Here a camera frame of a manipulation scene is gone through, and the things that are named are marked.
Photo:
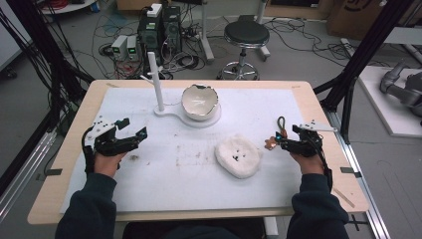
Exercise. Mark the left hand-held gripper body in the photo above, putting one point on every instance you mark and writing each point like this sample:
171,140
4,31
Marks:
106,142

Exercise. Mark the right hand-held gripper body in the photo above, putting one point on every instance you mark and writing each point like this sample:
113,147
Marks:
307,142

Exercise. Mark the person's left hand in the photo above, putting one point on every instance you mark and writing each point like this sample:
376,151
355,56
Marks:
107,163

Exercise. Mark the person's right hand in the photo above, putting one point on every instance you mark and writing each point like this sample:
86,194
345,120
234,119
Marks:
308,164

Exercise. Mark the white fluffy pad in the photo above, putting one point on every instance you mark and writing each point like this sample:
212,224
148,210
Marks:
237,156

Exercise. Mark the black tape strip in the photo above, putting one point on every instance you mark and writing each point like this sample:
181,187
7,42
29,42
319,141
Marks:
350,171
53,172

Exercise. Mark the white table mat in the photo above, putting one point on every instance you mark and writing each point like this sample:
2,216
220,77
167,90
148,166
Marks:
185,172

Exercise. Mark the white eggshell-shaped bowl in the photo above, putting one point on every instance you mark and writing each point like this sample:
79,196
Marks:
200,101

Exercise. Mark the grey power supply unit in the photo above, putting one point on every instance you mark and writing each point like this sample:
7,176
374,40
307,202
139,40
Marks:
118,47
132,47

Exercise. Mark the white floor platform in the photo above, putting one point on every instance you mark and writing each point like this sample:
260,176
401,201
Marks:
381,99

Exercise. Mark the light wooden table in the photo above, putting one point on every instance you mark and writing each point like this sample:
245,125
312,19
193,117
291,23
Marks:
43,205

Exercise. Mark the black computer tower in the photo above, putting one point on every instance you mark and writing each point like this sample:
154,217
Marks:
171,28
150,33

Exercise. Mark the black round stool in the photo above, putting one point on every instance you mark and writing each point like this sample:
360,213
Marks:
246,35

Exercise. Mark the cardboard box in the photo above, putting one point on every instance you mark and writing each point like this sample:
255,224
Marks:
355,15

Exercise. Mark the white branch post stand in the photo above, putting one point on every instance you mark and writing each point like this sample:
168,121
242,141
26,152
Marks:
158,86

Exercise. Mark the black metal frame post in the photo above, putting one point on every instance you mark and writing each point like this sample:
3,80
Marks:
360,56
43,43

